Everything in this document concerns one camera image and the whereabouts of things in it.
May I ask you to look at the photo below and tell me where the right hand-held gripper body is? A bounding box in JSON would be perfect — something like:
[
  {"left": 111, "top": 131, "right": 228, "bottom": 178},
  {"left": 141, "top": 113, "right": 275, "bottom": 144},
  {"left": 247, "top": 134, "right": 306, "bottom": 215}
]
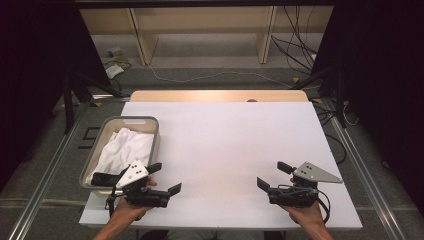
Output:
[{"left": 267, "top": 161, "right": 344, "bottom": 208}]

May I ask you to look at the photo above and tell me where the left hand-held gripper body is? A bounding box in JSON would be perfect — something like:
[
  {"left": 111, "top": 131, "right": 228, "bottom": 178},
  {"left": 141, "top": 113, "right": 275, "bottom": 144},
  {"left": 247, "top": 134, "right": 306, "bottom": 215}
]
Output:
[{"left": 109, "top": 160, "right": 169, "bottom": 209}]

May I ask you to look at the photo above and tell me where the white garment with black waistband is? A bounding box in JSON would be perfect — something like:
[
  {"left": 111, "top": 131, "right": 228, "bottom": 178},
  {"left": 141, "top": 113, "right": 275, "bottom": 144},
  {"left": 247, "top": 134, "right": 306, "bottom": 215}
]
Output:
[{"left": 85, "top": 127, "right": 155, "bottom": 188}]

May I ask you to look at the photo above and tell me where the grey plastic basket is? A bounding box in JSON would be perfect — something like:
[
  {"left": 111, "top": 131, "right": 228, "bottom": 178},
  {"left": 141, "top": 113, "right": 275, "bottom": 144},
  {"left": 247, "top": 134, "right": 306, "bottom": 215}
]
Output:
[{"left": 78, "top": 115, "right": 161, "bottom": 196}]

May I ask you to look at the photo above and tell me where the person's left hand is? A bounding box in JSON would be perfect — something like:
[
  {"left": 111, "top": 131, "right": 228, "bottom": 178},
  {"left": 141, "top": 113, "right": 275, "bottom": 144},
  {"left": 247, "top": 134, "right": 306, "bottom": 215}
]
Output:
[{"left": 110, "top": 177, "right": 158, "bottom": 223}]

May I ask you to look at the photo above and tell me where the person's right hand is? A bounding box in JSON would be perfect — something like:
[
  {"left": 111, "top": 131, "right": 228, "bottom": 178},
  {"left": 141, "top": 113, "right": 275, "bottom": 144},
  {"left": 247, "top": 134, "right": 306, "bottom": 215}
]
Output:
[{"left": 280, "top": 200, "right": 327, "bottom": 228}]

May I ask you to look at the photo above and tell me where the black metal stand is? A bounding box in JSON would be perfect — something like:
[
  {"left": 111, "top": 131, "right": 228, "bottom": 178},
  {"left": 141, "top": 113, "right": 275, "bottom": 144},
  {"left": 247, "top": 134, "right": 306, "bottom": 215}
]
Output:
[
  {"left": 292, "top": 65, "right": 348, "bottom": 130},
  {"left": 60, "top": 70, "right": 125, "bottom": 135}
]

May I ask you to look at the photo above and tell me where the white power adapter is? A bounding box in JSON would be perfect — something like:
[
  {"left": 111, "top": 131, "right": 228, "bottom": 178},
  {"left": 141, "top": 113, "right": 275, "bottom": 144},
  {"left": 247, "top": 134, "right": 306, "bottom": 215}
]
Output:
[{"left": 104, "top": 64, "right": 125, "bottom": 80}]

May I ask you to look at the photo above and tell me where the black curtain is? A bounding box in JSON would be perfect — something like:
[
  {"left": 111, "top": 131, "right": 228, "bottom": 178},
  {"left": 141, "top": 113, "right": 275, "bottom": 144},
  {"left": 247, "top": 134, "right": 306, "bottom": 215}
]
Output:
[
  {"left": 0, "top": 0, "right": 112, "bottom": 193},
  {"left": 310, "top": 0, "right": 424, "bottom": 216}
]

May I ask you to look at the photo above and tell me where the small grey floor device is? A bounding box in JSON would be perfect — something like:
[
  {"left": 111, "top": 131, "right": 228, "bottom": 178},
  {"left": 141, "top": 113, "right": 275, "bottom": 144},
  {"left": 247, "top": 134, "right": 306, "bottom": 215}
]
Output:
[{"left": 106, "top": 46, "right": 123, "bottom": 58}]

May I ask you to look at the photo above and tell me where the left hand-held gripper cable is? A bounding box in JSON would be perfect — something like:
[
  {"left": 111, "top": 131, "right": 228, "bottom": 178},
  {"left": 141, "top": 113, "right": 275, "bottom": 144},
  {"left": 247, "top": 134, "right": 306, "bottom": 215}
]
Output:
[{"left": 105, "top": 167, "right": 132, "bottom": 218}]

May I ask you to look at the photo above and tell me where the hand-held gripper cable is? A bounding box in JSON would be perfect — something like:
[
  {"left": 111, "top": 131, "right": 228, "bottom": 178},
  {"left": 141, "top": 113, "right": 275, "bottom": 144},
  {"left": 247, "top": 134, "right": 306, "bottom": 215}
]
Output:
[
  {"left": 105, "top": 167, "right": 132, "bottom": 218},
  {"left": 315, "top": 189, "right": 331, "bottom": 224}
]

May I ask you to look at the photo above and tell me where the right hand-held gripper cable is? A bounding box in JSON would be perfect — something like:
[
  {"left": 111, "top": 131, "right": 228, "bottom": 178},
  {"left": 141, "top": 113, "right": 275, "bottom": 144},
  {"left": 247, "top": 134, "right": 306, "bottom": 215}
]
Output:
[{"left": 315, "top": 189, "right": 331, "bottom": 224}]

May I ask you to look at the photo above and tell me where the black floor cable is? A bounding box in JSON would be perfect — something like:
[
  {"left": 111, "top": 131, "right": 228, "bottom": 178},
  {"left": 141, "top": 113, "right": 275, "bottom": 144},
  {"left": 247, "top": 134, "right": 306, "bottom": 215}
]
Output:
[{"left": 312, "top": 102, "right": 348, "bottom": 166}]

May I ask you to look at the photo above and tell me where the aluminium floor rail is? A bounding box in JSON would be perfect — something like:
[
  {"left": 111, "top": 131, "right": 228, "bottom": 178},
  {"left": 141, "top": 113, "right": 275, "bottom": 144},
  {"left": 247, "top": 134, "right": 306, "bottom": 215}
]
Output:
[
  {"left": 7, "top": 99, "right": 88, "bottom": 240},
  {"left": 322, "top": 99, "right": 408, "bottom": 240}
]

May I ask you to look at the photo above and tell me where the white floor cable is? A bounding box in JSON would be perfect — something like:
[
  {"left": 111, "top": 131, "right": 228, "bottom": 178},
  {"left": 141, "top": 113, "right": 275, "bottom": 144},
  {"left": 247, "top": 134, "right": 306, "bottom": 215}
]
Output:
[{"left": 147, "top": 64, "right": 295, "bottom": 90}]

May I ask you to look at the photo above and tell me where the bundle of black cables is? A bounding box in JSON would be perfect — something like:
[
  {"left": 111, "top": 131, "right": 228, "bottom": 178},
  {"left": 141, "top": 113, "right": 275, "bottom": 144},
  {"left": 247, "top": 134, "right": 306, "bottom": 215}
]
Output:
[{"left": 270, "top": 5, "right": 318, "bottom": 75}]

